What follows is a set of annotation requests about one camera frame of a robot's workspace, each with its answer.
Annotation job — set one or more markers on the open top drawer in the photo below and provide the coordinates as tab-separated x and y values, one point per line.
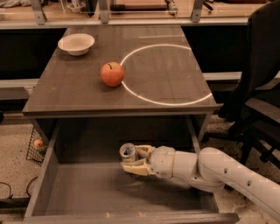
81	180

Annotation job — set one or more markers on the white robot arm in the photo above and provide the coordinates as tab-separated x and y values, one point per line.
208	170

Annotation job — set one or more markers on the black wire basket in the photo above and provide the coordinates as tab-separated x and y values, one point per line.
35	155

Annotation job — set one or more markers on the black office chair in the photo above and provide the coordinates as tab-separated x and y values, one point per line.
255	114

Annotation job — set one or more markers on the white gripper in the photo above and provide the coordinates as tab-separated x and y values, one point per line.
162	162

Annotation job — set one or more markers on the white ceramic bowl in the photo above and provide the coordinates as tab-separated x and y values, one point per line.
76	44

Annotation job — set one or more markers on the dark wooden cabinet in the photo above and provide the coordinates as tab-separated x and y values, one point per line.
161	78

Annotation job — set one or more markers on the silver blue redbull can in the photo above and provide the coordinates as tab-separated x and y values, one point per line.
128	152

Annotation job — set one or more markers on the red apple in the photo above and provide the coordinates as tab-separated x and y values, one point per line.
112	74

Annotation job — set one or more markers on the small orange fruit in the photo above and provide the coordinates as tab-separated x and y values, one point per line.
38	143

